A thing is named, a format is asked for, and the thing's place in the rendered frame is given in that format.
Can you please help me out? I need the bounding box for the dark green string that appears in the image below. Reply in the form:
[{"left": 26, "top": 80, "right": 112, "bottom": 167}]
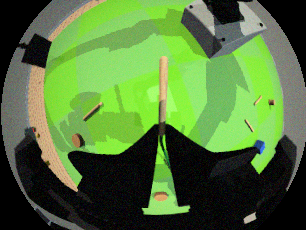
[{"left": 158, "top": 55, "right": 172, "bottom": 168}]

